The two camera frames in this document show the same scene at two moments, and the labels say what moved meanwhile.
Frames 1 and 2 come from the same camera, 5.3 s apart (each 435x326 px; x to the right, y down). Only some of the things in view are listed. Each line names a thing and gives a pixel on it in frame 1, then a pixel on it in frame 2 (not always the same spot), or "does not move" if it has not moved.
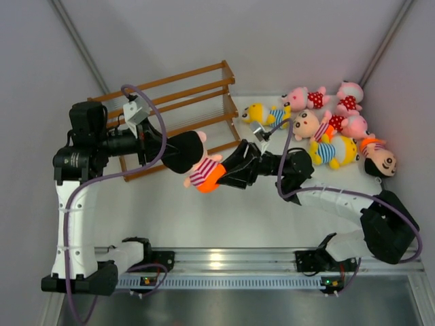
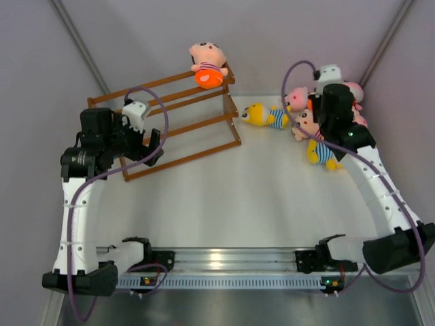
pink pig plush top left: [299, 98] does not move
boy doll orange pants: [185, 153] to [208, 60]
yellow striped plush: [268, 117] does not move
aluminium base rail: [151, 268] does not move
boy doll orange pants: [306, 125] does not move
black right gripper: [240, 178] to [317, 100]
